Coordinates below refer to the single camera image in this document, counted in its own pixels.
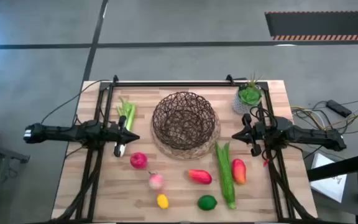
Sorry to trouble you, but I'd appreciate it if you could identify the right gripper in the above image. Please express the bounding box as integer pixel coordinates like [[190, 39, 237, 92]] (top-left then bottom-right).
[[231, 113, 273, 157]]

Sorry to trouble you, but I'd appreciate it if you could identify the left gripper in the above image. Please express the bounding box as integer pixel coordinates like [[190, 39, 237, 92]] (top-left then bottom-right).
[[103, 115, 140, 157]]

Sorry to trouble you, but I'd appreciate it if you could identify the red apple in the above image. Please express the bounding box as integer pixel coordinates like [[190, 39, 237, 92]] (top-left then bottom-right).
[[130, 152, 149, 170]]

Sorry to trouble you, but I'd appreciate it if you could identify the red and orange mango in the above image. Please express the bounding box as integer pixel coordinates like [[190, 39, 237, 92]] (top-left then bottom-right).
[[231, 158, 247, 185]]

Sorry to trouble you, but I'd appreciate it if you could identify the long green ridged gourd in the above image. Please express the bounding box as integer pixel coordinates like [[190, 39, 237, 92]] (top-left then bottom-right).
[[214, 142, 237, 210]]

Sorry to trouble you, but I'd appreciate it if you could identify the pink peach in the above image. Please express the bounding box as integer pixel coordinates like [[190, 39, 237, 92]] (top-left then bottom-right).
[[148, 171, 165, 191]]

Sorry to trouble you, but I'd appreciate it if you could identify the yellow lemon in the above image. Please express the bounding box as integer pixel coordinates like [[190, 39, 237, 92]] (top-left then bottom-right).
[[156, 194, 170, 210]]

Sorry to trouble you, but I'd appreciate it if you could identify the potted succulent in white pot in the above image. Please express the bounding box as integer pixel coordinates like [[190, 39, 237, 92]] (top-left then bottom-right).
[[231, 73, 264, 116]]

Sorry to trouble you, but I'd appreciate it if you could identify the green lime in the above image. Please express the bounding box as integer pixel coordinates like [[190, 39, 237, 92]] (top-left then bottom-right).
[[197, 194, 218, 212]]

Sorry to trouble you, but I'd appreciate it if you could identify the white paper sheet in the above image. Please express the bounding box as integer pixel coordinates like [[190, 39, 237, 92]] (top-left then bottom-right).
[[309, 152, 348, 204]]

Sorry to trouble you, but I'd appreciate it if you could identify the black power adapter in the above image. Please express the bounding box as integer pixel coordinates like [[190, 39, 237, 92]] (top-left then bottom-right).
[[326, 99, 353, 118]]

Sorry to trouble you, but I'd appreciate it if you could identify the black bar stand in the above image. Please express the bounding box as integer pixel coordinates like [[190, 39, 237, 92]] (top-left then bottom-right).
[[306, 151, 358, 183]]

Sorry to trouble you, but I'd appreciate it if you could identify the black mat with hazard stripes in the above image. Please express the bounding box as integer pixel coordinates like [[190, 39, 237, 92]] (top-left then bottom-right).
[[264, 11, 358, 42]]

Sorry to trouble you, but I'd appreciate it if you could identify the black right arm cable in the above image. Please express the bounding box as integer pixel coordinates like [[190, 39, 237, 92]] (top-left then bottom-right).
[[249, 105, 275, 126]]

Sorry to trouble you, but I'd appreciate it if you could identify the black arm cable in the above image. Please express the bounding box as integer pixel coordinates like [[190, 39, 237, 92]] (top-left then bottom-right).
[[249, 105, 275, 126], [40, 78, 111, 125]]

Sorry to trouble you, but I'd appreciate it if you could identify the dark woven wire basket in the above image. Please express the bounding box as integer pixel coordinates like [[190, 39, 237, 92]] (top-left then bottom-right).
[[152, 91, 216, 152]]

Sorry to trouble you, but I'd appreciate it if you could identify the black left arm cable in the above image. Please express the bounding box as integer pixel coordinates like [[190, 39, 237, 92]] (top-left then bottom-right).
[[40, 78, 111, 125]]

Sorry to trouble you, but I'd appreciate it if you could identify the black aluminium table frame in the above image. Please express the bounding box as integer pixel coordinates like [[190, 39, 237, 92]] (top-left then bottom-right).
[[52, 74, 319, 223]]

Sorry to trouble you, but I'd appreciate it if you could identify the bundle of floor cables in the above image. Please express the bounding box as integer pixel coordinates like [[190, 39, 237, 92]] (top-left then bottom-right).
[[290, 98, 358, 135]]

